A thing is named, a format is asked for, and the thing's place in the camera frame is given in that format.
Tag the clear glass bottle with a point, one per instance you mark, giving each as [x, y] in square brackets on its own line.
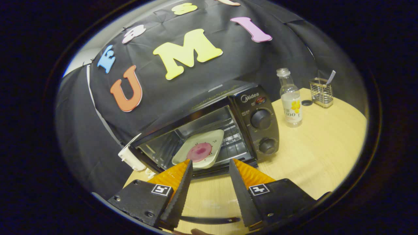
[291, 107]

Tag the pink food slice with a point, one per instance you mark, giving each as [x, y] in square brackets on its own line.
[199, 152]

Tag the small black cap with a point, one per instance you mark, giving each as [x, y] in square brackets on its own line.
[307, 102]

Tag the white spoon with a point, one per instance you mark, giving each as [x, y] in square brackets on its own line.
[331, 76]

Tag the black electric oven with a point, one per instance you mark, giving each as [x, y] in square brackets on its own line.
[258, 107]

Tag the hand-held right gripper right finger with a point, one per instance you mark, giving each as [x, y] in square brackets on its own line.
[243, 195]

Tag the white toaster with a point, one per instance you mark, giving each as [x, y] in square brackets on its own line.
[130, 158]

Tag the white square plate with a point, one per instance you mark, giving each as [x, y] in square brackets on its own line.
[210, 137]

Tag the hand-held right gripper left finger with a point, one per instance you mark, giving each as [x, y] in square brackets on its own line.
[178, 195]

